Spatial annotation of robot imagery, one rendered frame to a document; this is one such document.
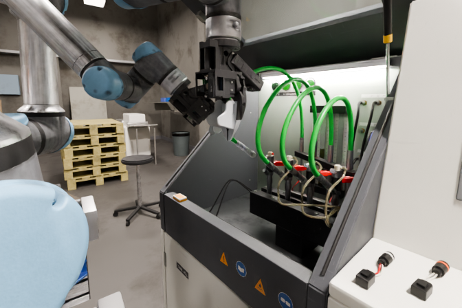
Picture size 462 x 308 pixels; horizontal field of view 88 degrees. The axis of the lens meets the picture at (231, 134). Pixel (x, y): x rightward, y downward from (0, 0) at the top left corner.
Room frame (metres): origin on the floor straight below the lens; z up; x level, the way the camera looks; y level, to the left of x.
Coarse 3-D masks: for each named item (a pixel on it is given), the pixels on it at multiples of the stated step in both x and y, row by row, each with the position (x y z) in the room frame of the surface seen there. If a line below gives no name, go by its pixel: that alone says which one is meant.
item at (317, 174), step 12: (336, 96) 0.62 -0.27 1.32; (324, 108) 0.59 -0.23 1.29; (348, 108) 0.67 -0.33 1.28; (348, 120) 0.69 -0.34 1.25; (312, 132) 0.56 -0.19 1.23; (312, 144) 0.55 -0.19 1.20; (348, 144) 0.70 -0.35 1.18; (312, 156) 0.55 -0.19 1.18; (348, 156) 0.70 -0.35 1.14; (312, 168) 0.55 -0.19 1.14; (348, 168) 0.70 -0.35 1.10; (324, 180) 0.58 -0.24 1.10
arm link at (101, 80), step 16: (0, 0) 0.59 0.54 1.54; (16, 0) 0.56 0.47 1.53; (32, 0) 0.57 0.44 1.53; (32, 16) 0.56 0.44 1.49; (48, 16) 0.57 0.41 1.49; (64, 16) 0.61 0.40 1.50; (48, 32) 0.56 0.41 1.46; (64, 32) 0.57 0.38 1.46; (64, 48) 0.56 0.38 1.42; (80, 48) 0.57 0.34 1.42; (80, 64) 0.56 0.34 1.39; (96, 64) 0.57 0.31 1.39; (96, 80) 0.54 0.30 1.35; (112, 80) 0.54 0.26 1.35; (128, 80) 0.62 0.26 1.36; (96, 96) 0.54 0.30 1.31; (112, 96) 0.56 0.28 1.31; (128, 96) 0.64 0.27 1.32
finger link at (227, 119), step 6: (228, 102) 0.51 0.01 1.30; (234, 102) 0.52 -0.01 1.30; (228, 108) 0.51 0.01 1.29; (234, 108) 0.52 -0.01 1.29; (222, 114) 0.50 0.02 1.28; (228, 114) 0.51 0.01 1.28; (234, 114) 0.52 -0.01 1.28; (222, 120) 0.50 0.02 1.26; (228, 120) 0.51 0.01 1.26; (234, 120) 0.52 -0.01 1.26; (240, 120) 0.52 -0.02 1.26; (222, 126) 0.51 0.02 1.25; (228, 126) 0.52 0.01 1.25; (234, 126) 0.52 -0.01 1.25; (228, 132) 0.54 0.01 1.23; (234, 132) 0.53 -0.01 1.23; (228, 138) 0.54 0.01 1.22
